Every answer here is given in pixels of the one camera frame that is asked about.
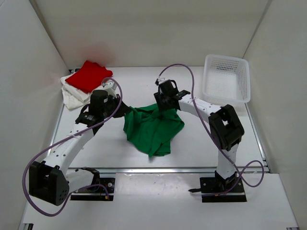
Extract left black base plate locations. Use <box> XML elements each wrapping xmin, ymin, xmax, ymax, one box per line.
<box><xmin>70</xmin><ymin>177</ymin><xmax>116</xmax><ymax>202</ymax></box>

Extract white plastic basket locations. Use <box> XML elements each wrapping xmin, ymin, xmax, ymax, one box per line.
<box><xmin>202</xmin><ymin>54</ymin><xmax>251</xmax><ymax>106</ymax></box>

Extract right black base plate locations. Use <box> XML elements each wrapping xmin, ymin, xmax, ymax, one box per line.
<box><xmin>189</xmin><ymin>177</ymin><xmax>247</xmax><ymax>203</ymax></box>

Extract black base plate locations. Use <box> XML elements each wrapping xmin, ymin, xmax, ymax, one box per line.
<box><xmin>70</xmin><ymin>177</ymin><xmax>116</xmax><ymax>202</ymax></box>
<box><xmin>189</xmin><ymin>177</ymin><xmax>247</xmax><ymax>203</ymax></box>

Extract white t shirt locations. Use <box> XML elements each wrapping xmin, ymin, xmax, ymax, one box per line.
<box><xmin>60</xmin><ymin>74</ymin><xmax>91</xmax><ymax>110</ymax></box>

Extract red t shirt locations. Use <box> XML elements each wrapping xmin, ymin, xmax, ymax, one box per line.
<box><xmin>65</xmin><ymin>60</ymin><xmax>113</xmax><ymax>93</ymax></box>

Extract green t shirt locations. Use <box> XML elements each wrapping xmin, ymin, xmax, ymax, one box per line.
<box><xmin>123</xmin><ymin>104</ymin><xmax>185</xmax><ymax>158</ymax></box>

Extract aluminium rail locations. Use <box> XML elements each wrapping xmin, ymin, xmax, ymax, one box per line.
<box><xmin>68</xmin><ymin>166</ymin><xmax>262</xmax><ymax>173</ymax></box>

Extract purple cable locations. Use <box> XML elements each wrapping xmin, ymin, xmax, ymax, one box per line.
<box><xmin>154</xmin><ymin>63</ymin><xmax>265</xmax><ymax>187</ymax></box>
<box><xmin>23</xmin><ymin>78</ymin><xmax>123</xmax><ymax>217</ymax></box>

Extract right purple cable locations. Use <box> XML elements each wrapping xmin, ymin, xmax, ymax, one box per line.
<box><xmin>154</xmin><ymin>63</ymin><xmax>265</xmax><ymax>187</ymax></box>

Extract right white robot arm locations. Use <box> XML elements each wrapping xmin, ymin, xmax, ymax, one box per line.
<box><xmin>154</xmin><ymin>80</ymin><xmax>245</xmax><ymax>192</ymax></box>

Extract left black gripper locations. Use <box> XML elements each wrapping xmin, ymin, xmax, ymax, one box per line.
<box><xmin>101</xmin><ymin>94</ymin><xmax>131</xmax><ymax>119</ymax></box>

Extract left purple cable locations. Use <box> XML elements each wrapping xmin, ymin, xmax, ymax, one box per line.
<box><xmin>23</xmin><ymin>78</ymin><xmax>123</xmax><ymax>217</ymax></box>

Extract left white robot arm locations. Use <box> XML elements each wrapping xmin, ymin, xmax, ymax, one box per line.
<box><xmin>27</xmin><ymin>89</ymin><xmax>131</xmax><ymax>206</ymax></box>

